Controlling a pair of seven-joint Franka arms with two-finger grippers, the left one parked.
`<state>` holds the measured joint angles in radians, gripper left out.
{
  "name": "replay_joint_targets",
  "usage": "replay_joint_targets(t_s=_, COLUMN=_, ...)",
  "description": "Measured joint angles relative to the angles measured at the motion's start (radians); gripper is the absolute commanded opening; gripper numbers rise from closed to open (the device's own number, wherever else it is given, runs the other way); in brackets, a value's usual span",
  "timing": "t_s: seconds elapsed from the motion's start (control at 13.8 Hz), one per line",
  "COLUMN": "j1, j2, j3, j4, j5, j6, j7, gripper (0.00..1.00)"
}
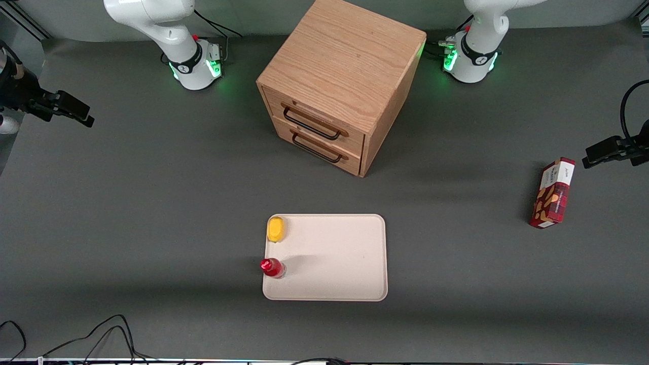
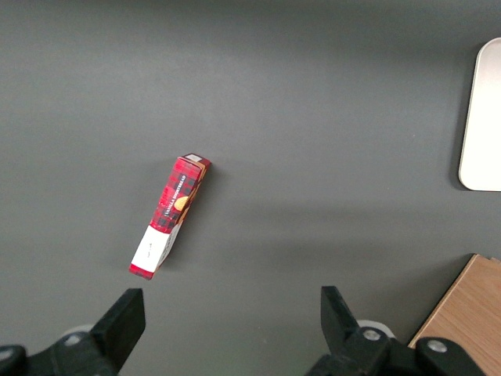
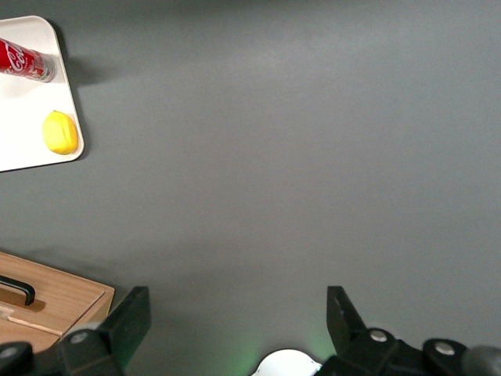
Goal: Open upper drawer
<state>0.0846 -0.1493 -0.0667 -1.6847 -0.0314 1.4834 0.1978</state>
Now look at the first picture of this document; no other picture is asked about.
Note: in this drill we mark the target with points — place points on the yellow plastic bottle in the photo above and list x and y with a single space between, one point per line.
276 229

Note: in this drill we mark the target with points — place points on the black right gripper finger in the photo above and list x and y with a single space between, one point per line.
71 103
86 120

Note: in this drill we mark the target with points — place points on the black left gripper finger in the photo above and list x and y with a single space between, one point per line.
598 160
606 146

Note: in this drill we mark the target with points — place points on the red snack box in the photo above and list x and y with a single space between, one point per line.
553 195

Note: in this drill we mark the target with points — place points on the red bottle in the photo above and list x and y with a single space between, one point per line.
272 267

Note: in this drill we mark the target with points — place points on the beige plastic tray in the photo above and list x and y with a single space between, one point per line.
339 258

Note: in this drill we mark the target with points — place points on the aluminium frame rail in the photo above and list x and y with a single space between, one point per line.
25 23

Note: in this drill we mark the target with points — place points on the wooden drawer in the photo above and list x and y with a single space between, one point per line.
350 154
324 114

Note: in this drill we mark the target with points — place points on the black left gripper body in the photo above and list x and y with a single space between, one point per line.
640 153

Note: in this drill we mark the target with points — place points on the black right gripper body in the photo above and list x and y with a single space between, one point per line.
21 92

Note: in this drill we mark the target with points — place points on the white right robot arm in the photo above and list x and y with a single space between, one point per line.
167 30

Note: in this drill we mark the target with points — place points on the wooden drawer cabinet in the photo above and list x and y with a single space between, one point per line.
350 56

